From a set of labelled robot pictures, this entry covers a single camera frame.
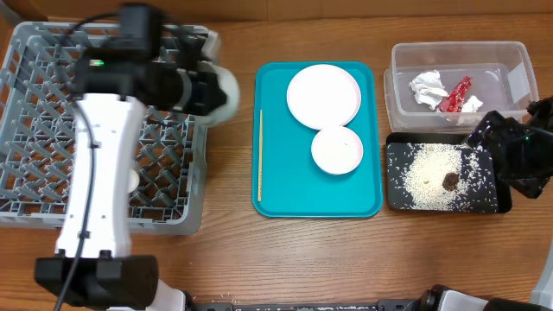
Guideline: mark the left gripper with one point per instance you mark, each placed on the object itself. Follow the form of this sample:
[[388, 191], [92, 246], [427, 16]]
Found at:
[[209, 85]]

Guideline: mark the grey metal bowl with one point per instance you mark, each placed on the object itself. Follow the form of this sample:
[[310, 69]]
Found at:
[[223, 94]]

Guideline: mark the large white plate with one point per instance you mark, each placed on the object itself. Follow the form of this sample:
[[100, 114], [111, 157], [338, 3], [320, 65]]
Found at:
[[322, 96]]

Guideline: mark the white paper cup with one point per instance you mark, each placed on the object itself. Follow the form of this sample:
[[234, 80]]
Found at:
[[134, 180]]

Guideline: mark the white bowl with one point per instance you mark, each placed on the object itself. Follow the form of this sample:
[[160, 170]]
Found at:
[[337, 150]]

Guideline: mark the large white tissue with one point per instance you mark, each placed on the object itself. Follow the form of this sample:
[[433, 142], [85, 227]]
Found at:
[[428, 89]]

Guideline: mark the pile of white rice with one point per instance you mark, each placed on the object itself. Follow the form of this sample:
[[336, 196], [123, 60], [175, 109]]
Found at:
[[432, 173]]

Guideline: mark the red snack wrapper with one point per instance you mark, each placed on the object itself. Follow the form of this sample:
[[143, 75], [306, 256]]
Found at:
[[455, 100]]

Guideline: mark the brown food scrap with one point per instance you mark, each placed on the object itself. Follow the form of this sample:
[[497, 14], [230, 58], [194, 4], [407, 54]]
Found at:
[[450, 181]]

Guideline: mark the small white tissue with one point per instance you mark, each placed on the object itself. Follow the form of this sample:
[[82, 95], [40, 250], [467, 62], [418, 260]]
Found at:
[[472, 105]]

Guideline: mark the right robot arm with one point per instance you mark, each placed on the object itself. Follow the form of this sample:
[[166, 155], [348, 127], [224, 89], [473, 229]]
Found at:
[[522, 159]]

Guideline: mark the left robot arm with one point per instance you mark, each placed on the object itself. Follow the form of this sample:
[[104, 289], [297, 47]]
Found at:
[[153, 61]]

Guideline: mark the wooden chopstick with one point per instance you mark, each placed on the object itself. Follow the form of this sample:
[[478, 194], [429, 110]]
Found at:
[[260, 157]]

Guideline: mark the teal plastic tray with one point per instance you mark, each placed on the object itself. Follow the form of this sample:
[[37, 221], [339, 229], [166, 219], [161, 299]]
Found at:
[[293, 185]]

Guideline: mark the grey plastic dish rack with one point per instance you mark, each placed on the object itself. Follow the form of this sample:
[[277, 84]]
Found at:
[[38, 132]]

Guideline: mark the clear plastic bin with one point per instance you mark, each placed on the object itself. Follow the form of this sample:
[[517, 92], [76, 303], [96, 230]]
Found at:
[[501, 74]]

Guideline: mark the black tray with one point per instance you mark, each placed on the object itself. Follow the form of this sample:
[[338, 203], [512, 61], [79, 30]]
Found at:
[[397, 142]]

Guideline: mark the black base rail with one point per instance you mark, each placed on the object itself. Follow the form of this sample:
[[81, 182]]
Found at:
[[302, 306]]

